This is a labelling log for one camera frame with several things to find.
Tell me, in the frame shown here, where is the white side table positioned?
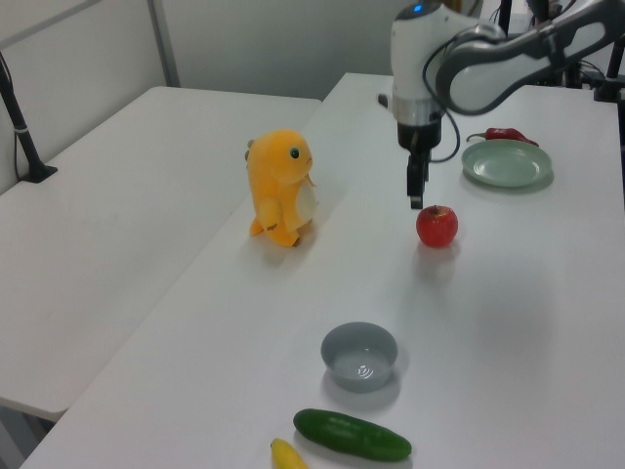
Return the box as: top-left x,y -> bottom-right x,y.
0,86 -> 323,424

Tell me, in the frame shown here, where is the black camera stand pole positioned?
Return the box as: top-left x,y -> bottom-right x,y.
0,51 -> 59,185

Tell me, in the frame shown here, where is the yellow banana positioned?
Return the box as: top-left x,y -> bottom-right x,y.
271,438 -> 310,469

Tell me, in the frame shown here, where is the small grey bowl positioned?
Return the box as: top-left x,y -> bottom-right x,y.
320,320 -> 399,394

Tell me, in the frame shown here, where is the red chili pepper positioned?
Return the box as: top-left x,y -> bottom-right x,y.
466,126 -> 541,148

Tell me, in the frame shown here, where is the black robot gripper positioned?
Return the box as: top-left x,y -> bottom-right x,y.
396,118 -> 443,211

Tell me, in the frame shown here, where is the black clamp stand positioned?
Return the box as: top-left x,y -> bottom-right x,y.
593,41 -> 625,103

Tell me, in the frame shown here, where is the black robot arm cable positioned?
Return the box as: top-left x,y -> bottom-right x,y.
421,26 -> 504,163

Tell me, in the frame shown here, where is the orange plush dinosaur toy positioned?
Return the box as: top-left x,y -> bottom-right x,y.
243,128 -> 322,249

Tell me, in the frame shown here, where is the red apple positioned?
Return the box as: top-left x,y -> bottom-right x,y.
415,204 -> 460,249

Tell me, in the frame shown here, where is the green cucumber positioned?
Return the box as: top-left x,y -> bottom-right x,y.
292,407 -> 413,463

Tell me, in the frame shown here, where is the pale green plate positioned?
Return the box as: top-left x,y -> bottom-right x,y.
461,139 -> 555,190

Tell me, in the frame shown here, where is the grey aluminium partition post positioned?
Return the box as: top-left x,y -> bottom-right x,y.
146,0 -> 181,89

